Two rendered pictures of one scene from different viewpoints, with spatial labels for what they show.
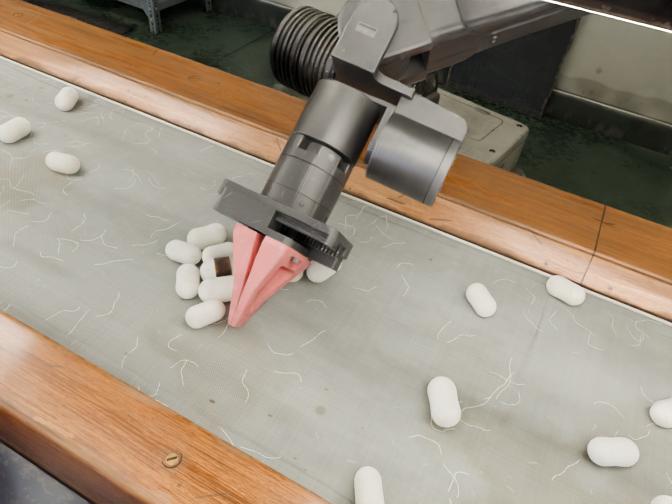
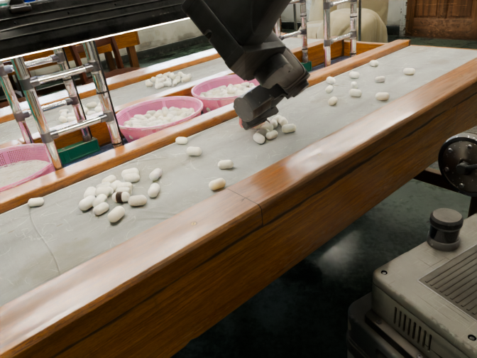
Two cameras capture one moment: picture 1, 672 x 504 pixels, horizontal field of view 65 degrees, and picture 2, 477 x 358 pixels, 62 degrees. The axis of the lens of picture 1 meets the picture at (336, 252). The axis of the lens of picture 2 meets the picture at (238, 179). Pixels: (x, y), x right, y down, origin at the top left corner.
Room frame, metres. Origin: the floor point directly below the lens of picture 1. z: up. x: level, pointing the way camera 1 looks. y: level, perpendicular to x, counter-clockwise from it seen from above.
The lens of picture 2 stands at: (0.74, -0.78, 1.13)
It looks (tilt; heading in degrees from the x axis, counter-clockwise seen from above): 29 degrees down; 121
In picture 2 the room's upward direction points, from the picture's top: 8 degrees counter-clockwise
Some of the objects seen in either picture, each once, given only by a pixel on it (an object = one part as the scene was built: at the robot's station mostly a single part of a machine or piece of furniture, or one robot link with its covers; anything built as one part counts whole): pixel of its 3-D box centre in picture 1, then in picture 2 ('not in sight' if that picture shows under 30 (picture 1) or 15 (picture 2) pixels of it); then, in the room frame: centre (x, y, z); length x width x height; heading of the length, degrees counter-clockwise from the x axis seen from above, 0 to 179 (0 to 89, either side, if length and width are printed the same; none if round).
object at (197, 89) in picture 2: not in sight; (232, 99); (0.08, 0.35, 0.72); 0.27 x 0.27 x 0.10
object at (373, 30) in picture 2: not in sight; (344, 33); (-0.26, 3.14, 0.40); 0.74 x 0.56 x 0.38; 67
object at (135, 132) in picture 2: not in sight; (161, 125); (-0.03, 0.10, 0.72); 0.27 x 0.27 x 0.10
